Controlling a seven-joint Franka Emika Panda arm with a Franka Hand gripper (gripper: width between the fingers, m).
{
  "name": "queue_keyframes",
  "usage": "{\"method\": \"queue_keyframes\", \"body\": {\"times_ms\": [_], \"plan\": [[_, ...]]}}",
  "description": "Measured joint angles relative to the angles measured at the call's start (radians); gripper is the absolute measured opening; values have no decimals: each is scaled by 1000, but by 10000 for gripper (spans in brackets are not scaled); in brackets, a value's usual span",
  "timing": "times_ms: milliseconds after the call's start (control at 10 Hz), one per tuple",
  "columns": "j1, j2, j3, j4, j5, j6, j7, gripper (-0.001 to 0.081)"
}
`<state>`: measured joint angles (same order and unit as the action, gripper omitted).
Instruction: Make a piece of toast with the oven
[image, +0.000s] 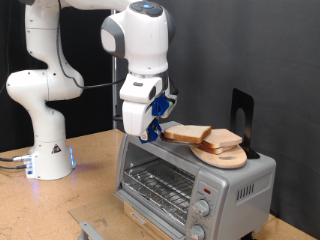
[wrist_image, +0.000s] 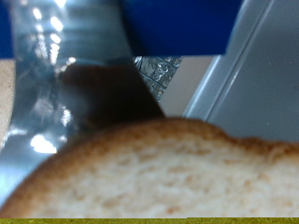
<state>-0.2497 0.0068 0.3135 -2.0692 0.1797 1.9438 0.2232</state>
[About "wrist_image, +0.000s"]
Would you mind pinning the white bread slice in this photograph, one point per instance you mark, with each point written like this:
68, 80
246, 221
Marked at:
171, 180

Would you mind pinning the metal spatula with blue block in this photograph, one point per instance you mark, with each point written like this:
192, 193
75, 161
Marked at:
62, 46

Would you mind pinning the aluminium foil sheet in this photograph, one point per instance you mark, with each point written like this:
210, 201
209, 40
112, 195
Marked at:
155, 71

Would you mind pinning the silver toaster oven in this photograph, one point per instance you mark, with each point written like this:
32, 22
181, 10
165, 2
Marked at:
264, 77

